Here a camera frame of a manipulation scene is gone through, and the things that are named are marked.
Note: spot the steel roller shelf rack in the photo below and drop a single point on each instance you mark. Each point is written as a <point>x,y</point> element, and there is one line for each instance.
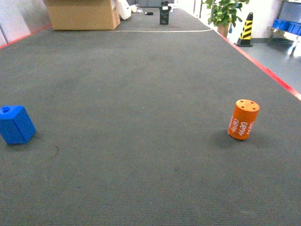
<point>289,10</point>

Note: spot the orange cylindrical cap 4680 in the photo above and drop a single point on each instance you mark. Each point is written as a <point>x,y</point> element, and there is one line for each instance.
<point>243,119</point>

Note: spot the blue bin on shelf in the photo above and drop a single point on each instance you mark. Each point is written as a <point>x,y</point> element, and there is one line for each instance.
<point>280,24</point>

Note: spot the white foam packing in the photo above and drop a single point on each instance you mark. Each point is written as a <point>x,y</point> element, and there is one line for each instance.
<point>125,10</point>

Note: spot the potted green plant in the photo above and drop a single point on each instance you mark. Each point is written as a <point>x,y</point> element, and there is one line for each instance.
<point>224,13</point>

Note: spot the large cardboard box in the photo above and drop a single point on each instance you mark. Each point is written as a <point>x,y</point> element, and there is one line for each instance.
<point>83,15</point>

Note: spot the yellow black striped cone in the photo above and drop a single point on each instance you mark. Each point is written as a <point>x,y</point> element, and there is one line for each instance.
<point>244,39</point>

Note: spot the blue plastic block part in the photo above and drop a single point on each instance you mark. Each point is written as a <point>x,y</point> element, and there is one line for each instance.
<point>16,126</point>

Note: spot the black device on floor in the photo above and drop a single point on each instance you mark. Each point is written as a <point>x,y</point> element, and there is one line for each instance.
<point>164,13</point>

